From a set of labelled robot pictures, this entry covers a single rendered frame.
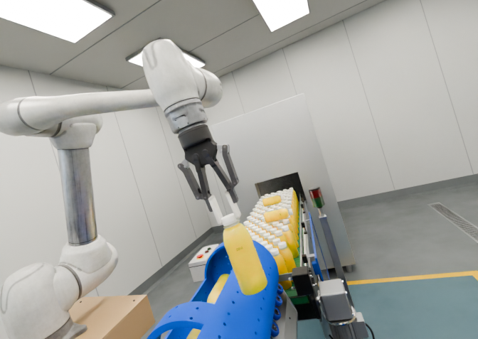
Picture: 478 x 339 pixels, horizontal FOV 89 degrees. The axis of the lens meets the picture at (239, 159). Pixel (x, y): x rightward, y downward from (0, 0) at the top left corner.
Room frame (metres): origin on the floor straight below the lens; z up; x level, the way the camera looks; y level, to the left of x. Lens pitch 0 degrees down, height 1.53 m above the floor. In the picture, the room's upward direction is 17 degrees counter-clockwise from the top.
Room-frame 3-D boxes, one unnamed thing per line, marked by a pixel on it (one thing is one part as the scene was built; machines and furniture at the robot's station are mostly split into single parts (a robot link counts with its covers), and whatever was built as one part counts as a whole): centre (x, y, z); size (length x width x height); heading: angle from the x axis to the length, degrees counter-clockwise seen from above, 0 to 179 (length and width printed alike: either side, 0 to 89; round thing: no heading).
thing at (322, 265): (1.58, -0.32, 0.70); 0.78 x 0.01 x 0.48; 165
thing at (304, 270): (1.03, -0.10, 0.95); 0.10 x 0.07 x 0.10; 75
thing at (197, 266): (1.31, 0.33, 1.05); 0.20 x 0.10 x 0.10; 165
